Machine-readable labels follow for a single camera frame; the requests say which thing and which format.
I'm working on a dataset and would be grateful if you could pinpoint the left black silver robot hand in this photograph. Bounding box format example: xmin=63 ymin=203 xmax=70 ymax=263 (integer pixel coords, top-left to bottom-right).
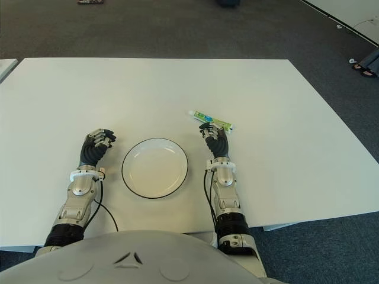
xmin=78 ymin=128 xmax=117 ymax=169

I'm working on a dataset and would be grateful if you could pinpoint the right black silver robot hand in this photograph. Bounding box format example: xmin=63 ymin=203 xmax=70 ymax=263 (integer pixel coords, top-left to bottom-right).
xmin=198 ymin=121 xmax=230 ymax=161

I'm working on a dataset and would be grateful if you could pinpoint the green white toothpaste tube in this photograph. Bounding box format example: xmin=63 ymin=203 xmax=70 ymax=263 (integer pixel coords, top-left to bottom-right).
xmin=188 ymin=109 xmax=237 ymax=131

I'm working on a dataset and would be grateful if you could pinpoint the white plate with black rim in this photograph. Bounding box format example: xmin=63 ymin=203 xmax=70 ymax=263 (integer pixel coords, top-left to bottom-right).
xmin=121 ymin=137 xmax=189 ymax=199

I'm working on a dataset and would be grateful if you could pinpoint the grey robot torso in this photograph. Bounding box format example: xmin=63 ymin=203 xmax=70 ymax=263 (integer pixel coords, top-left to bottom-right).
xmin=0 ymin=230 xmax=267 ymax=284

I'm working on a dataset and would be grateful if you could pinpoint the white side table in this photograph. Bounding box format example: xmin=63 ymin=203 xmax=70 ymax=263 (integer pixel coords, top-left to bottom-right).
xmin=0 ymin=58 xmax=17 ymax=84

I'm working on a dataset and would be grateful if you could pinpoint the person's sandalled foot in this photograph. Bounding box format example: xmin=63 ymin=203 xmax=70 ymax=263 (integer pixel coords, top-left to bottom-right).
xmin=352 ymin=62 xmax=378 ymax=79

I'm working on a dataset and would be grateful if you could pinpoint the person's leg in jeans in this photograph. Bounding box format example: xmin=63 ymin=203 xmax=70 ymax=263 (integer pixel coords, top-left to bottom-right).
xmin=359 ymin=47 xmax=379 ymax=72

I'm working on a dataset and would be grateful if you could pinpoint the white floor platform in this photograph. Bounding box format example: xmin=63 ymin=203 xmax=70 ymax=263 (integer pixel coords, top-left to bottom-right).
xmin=304 ymin=0 xmax=379 ymax=47

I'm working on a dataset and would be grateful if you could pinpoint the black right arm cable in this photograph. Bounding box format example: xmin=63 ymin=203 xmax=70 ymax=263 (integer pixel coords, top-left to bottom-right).
xmin=203 ymin=170 xmax=220 ymax=237

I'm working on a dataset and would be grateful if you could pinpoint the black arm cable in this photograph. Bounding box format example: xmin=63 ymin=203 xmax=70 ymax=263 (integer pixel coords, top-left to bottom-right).
xmin=93 ymin=179 xmax=120 ymax=233
xmin=203 ymin=170 xmax=220 ymax=237

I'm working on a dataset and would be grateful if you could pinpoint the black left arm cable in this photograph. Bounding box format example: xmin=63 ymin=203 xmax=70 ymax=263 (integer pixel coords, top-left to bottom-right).
xmin=93 ymin=179 xmax=120 ymax=233

